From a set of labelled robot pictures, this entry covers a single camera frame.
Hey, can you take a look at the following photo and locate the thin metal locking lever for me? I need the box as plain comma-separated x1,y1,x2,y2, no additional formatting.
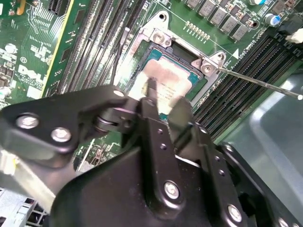
111,26,131,84
214,67,303,100

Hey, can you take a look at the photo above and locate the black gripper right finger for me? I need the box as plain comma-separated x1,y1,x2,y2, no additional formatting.
169,96,303,227

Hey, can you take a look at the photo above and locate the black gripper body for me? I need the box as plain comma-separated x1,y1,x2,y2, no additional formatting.
51,146,228,227

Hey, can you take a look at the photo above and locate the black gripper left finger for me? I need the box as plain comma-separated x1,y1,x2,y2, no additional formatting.
0,78,187,215

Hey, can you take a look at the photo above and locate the silver CPU green board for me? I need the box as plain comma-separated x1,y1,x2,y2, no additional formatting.
129,46,201,123

